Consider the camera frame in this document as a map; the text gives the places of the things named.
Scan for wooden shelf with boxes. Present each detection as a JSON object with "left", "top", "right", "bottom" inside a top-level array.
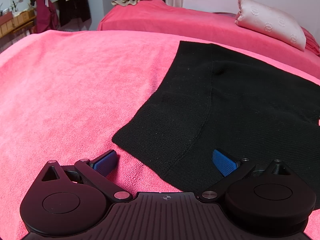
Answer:
[{"left": 1, "top": 9, "right": 36, "bottom": 38}]

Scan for pale pink embossed pillow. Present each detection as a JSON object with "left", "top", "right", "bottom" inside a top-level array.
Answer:
[{"left": 235, "top": 0, "right": 306, "bottom": 51}]

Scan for pink blanket near bed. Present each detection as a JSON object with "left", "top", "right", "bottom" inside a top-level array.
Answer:
[{"left": 0, "top": 29, "right": 320, "bottom": 240}]

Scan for folded red blanket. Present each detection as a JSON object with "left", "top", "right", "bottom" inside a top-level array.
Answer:
[{"left": 302, "top": 27, "right": 320, "bottom": 56}]

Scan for black knit pants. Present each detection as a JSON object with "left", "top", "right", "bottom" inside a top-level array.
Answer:
[{"left": 112, "top": 41, "right": 319, "bottom": 193}]

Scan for black hanging clothes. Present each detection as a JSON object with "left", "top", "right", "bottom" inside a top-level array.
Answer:
[{"left": 57, "top": 0, "right": 91, "bottom": 26}]

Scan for red-pink far bed cover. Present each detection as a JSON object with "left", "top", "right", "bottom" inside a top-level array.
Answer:
[{"left": 98, "top": 0, "right": 319, "bottom": 77}]

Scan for dark red hanging garment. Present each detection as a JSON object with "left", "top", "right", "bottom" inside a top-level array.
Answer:
[{"left": 36, "top": 0, "right": 59, "bottom": 33}]

